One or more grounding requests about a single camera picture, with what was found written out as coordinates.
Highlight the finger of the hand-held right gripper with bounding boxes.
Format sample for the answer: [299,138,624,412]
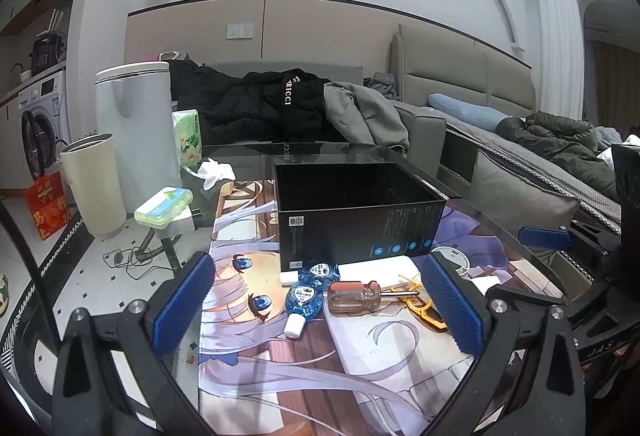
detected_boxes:
[518,223,623,261]
[486,266,616,333]

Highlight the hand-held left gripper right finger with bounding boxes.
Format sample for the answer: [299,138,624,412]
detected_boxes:
[419,251,587,436]

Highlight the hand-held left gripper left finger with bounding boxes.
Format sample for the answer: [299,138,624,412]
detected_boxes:
[52,252,217,436]

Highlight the yellow plastic tool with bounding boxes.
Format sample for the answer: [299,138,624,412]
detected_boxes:
[387,273,448,333]

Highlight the white power bank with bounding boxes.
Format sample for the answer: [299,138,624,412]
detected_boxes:
[335,255,423,289]

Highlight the amber handle screwdriver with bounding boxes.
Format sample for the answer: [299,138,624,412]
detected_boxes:
[325,280,426,317]

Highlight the blue round bottle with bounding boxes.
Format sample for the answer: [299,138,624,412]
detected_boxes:
[284,282,326,339]
[299,262,342,289]

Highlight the black cardboard box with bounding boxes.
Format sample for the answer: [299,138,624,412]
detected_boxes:
[273,162,447,273]

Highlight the grey cushion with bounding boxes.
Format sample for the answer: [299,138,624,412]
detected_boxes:
[470,150,581,267]

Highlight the white round disc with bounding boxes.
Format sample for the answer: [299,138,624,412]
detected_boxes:
[431,246,471,277]

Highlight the metal table leg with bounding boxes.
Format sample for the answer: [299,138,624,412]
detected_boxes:
[137,226,183,274]

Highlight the green lidded container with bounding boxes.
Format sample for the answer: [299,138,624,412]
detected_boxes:
[134,187,194,229]

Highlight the striped grey bed blanket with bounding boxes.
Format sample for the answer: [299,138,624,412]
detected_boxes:
[445,123,623,227]

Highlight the crumpled white tissue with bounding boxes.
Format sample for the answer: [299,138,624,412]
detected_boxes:
[196,158,236,191]

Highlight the cream waste bin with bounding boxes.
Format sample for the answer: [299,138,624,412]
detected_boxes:
[59,134,128,237]

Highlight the printed desk mat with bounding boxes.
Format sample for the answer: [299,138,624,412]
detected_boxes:
[197,178,568,436]

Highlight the blue pillow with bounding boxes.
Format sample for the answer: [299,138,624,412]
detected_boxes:
[427,93,511,129]

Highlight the red gift bag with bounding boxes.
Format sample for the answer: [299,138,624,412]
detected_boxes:
[25,173,73,241]

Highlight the green tissue pack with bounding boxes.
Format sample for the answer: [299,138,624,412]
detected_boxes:
[172,110,203,167]

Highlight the tall white bin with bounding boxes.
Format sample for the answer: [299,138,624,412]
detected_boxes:
[95,60,183,217]

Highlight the beige bed headboard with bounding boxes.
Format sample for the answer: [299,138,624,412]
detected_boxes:
[390,23,536,117]

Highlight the white curtain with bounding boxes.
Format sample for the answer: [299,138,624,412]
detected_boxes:
[530,0,586,121]

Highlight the black puffer jacket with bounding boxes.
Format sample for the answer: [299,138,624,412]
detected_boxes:
[170,58,333,144]

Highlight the grey coat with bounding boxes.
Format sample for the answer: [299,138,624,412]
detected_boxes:
[322,80,411,151]

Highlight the grey clothes pile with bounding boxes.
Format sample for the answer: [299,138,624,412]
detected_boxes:
[364,72,401,99]

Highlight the white washing machine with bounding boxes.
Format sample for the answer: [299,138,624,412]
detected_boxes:
[19,68,76,181]

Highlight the black floor cable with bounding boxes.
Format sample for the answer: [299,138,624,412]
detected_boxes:
[102,246,173,281]

